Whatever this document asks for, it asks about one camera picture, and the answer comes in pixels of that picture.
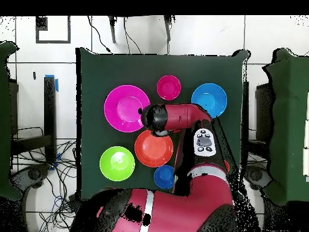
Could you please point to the black pedestal foot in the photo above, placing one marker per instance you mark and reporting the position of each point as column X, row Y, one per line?
column 33, row 174
column 256, row 175

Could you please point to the lime green bowl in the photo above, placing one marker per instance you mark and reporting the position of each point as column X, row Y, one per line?
column 117, row 163

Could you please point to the dark green table cloth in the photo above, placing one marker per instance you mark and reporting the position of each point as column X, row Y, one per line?
column 120, row 67

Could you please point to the small dark blue bowl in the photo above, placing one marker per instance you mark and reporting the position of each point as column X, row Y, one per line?
column 164, row 177

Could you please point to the light blue bowl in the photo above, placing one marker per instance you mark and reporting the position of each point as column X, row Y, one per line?
column 210, row 96

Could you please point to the orange bowl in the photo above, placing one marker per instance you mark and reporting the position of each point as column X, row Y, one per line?
column 153, row 149

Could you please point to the blue tape strip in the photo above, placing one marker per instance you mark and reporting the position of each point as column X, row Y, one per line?
column 57, row 84

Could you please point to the small crimson pink bowl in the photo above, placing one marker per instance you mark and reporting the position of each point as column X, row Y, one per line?
column 169, row 87

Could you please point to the black metal stand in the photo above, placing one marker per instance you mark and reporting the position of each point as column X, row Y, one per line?
column 50, row 108
column 264, row 108

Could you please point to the large magenta bowl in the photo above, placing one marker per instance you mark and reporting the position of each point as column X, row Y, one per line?
column 120, row 108

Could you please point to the black tripod leg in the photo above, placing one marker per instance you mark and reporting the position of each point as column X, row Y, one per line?
column 112, row 31
column 167, row 29

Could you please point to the green cloth covered side table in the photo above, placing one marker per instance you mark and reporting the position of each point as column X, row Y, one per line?
column 287, row 120
column 4, row 120

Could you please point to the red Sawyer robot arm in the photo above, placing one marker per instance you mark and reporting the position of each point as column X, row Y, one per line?
column 181, row 212

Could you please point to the black square floor frame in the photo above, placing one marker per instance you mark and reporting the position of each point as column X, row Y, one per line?
column 41, row 24

